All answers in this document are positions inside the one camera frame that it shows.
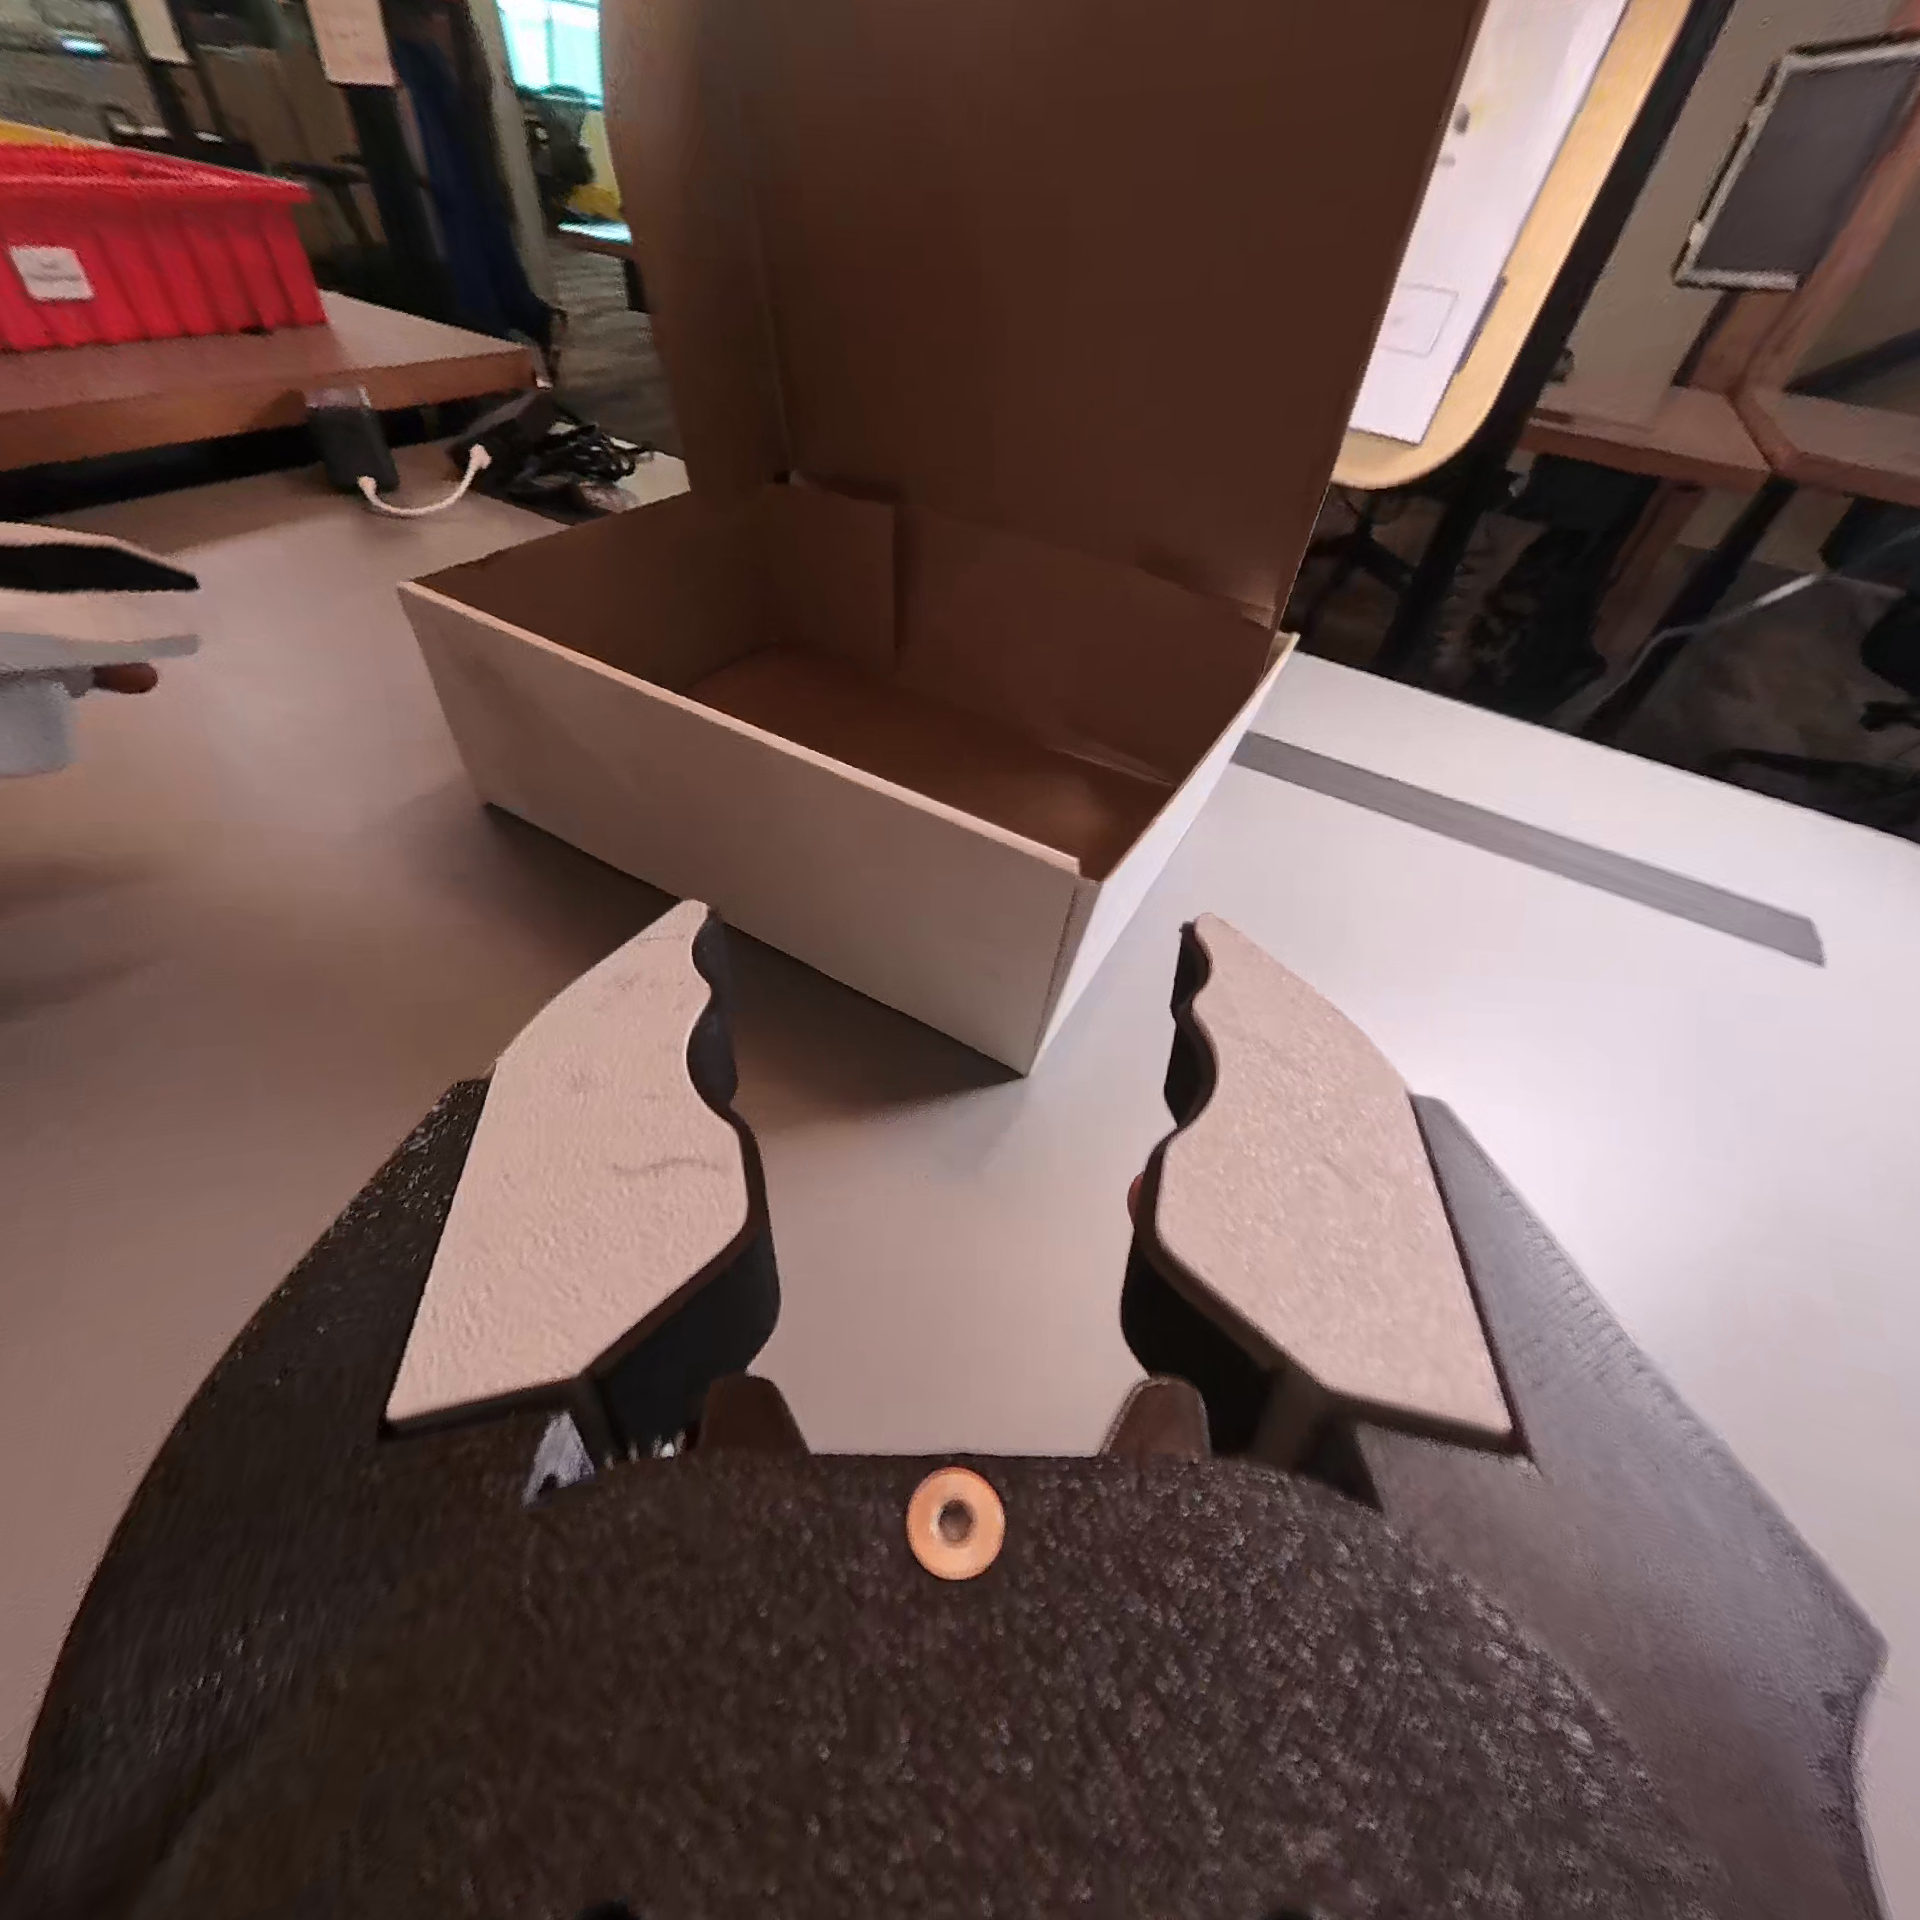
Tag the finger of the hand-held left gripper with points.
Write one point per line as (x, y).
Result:
(90, 625)
(76, 561)

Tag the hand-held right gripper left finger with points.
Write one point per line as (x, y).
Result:
(586, 1198)

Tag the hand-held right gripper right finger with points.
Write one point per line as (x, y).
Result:
(1319, 1198)

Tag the white cardboard box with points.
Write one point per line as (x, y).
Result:
(780, 838)

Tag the person's left hand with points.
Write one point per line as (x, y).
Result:
(125, 678)

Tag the brown wooden table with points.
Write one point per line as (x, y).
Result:
(226, 381)

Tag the black power adapter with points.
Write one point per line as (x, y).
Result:
(352, 438)

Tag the red plastic crate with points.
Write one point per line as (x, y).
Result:
(150, 254)

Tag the blue hanging cloth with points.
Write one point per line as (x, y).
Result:
(458, 150)

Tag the dark background table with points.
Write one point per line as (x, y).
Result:
(599, 247)

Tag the black office chair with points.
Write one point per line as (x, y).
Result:
(1891, 628)

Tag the wooden desk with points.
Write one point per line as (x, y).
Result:
(1666, 433)

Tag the printed instruction sheet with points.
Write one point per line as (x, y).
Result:
(1484, 196)

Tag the framed dark board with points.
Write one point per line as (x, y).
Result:
(1799, 163)

